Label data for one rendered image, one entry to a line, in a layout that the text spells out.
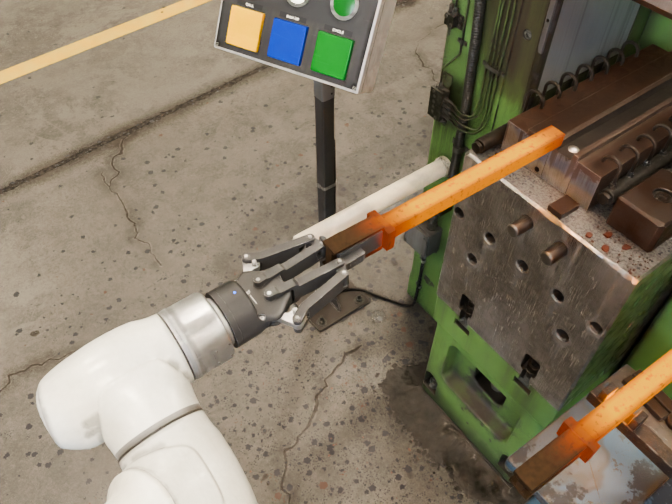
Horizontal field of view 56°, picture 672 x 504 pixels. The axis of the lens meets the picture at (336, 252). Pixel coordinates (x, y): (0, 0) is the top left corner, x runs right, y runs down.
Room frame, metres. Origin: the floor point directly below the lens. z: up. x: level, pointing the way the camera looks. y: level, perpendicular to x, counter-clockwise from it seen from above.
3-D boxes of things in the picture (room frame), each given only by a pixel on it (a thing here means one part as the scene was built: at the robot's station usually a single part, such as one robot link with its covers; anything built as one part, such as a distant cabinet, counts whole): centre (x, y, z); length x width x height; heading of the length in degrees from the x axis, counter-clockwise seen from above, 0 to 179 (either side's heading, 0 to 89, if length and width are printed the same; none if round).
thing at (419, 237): (1.18, -0.25, 0.36); 0.09 x 0.07 x 0.12; 36
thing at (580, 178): (0.94, -0.53, 0.96); 0.42 x 0.20 x 0.09; 126
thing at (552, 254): (0.68, -0.37, 0.87); 0.04 x 0.03 x 0.03; 126
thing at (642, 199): (0.71, -0.52, 0.95); 0.12 x 0.08 x 0.06; 126
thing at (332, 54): (1.06, 0.01, 1.01); 0.07 x 0.05 x 0.07; 61
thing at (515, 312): (0.90, -0.58, 0.69); 0.56 x 0.38 x 0.45; 126
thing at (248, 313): (0.44, 0.10, 1.06); 0.09 x 0.08 x 0.07; 126
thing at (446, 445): (0.79, -0.33, 0.01); 0.58 x 0.39 x 0.01; 36
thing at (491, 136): (1.00, -0.41, 0.93); 0.40 x 0.03 x 0.03; 126
